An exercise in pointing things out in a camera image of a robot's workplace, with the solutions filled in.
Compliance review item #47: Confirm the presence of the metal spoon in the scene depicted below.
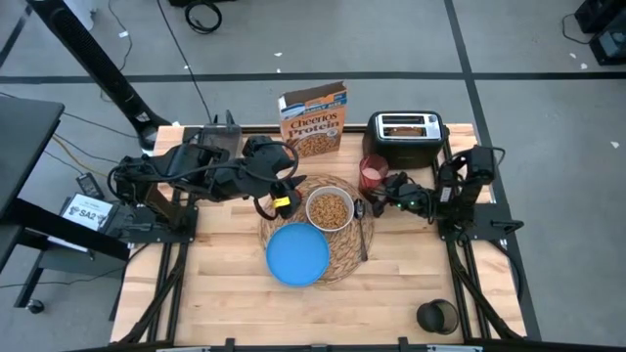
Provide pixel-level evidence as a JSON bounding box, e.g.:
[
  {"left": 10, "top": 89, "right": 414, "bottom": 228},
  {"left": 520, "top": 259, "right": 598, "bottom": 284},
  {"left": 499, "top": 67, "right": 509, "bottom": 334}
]
[{"left": 352, "top": 198, "right": 370, "bottom": 263}]

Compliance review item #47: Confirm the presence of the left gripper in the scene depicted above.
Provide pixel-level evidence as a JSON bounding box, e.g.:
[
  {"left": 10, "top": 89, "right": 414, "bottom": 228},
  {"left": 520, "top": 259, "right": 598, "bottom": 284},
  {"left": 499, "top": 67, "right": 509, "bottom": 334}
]
[{"left": 242, "top": 135, "right": 309, "bottom": 221}]

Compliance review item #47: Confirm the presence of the black mesh cup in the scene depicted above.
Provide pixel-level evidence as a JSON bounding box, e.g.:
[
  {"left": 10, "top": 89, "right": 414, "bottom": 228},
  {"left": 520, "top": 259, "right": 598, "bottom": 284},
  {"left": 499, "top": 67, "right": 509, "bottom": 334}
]
[{"left": 416, "top": 298, "right": 460, "bottom": 336}]

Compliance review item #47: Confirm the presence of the coiled black floor cable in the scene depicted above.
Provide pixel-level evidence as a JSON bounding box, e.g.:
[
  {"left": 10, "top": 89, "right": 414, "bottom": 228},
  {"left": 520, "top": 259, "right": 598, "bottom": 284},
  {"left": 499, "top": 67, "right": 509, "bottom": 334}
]
[{"left": 183, "top": 0, "right": 224, "bottom": 36}]

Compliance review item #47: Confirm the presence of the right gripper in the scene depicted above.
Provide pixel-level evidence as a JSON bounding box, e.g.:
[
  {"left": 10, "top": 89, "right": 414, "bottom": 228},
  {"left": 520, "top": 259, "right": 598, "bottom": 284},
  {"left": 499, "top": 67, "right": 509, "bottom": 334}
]
[{"left": 371, "top": 170, "right": 439, "bottom": 219}]

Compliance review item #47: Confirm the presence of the pink faceted drinking glass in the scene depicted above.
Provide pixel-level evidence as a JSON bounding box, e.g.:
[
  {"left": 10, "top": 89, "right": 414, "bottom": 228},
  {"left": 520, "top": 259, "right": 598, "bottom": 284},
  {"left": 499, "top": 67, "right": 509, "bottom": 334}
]
[{"left": 358, "top": 153, "right": 391, "bottom": 198}]

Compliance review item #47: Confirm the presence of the black equipment case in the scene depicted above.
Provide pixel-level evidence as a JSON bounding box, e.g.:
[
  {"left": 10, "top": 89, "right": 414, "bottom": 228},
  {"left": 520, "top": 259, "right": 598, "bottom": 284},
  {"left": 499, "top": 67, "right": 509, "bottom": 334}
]
[
  {"left": 573, "top": 0, "right": 626, "bottom": 34},
  {"left": 588, "top": 22, "right": 626, "bottom": 67}
]

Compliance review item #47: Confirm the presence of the brown cereal pile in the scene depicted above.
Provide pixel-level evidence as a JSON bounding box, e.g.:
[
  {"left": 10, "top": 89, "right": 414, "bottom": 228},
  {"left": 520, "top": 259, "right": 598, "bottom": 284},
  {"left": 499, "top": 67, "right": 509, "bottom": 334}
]
[{"left": 309, "top": 193, "right": 350, "bottom": 231}]

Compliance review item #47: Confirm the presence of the round woven straw placemat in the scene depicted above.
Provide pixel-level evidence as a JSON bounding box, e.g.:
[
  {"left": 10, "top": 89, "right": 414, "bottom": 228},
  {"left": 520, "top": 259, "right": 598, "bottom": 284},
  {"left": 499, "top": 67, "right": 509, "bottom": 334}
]
[{"left": 257, "top": 171, "right": 377, "bottom": 286}]

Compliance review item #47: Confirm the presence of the Cinnamon Cheerios Protein cereal box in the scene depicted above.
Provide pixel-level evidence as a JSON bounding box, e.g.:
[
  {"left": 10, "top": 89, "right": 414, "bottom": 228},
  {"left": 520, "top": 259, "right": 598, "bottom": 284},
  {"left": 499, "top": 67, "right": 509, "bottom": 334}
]
[{"left": 277, "top": 80, "right": 349, "bottom": 159}]

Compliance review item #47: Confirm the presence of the black power adapter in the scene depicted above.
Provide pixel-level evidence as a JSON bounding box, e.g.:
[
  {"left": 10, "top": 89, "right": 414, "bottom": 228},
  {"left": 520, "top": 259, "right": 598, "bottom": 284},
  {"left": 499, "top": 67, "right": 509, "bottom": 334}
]
[{"left": 75, "top": 171, "right": 107, "bottom": 199}]

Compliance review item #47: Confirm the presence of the black two-slot toaster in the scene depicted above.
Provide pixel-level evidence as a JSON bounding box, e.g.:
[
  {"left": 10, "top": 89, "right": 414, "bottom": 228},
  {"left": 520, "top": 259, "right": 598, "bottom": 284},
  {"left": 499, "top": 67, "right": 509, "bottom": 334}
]
[{"left": 361, "top": 110, "right": 450, "bottom": 170}]

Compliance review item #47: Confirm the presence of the black side desk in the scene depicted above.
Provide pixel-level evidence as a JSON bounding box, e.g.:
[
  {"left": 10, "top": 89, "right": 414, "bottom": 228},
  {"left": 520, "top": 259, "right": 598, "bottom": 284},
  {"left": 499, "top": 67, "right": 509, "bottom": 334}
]
[{"left": 0, "top": 95, "right": 132, "bottom": 314}]

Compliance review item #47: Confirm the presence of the white ceramic bowl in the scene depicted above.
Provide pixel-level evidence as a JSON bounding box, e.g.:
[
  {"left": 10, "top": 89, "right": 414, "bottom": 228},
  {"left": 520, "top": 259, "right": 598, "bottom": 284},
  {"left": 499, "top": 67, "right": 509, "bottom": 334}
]
[{"left": 305, "top": 185, "right": 355, "bottom": 233}]

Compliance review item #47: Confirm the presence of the grey storage bin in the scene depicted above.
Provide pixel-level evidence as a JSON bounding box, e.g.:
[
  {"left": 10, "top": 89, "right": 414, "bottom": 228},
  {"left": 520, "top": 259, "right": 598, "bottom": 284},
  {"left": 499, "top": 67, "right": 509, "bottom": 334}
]
[{"left": 197, "top": 123, "right": 245, "bottom": 160}]

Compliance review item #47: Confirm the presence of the long black floor cable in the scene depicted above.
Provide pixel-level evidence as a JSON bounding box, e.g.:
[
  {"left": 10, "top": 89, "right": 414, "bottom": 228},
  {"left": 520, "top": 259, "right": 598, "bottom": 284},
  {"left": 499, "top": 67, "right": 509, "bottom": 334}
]
[{"left": 155, "top": 0, "right": 216, "bottom": 126}]

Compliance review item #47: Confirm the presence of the white SA2 label card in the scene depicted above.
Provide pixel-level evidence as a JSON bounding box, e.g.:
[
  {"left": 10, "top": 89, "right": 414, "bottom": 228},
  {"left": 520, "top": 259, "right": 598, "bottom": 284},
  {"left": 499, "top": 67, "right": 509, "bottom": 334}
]
[{"left": 59, "top": 192, "right": 118, "bottom": 232}]

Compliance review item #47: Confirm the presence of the black table front rail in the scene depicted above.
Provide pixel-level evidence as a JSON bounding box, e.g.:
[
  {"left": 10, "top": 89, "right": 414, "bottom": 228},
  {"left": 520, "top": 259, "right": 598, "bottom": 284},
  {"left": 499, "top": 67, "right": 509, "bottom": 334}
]
[{"left": 63, "top": 335, "right": 626, "bottom": 352}]

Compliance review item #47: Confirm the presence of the black stand column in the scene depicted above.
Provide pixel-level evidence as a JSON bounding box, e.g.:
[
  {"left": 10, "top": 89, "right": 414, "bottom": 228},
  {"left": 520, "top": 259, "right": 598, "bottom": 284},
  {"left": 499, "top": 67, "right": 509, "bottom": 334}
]
[{"left": 26, "top": 0, "right": 171, "bottom": 151}]

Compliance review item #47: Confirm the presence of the blue round plate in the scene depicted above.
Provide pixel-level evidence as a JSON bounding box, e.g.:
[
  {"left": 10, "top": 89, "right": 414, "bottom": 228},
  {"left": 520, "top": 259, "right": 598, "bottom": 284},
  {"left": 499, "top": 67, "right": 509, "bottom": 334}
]
[{"left": 264, "top": 221, "right": 332, "bottom": 287}]

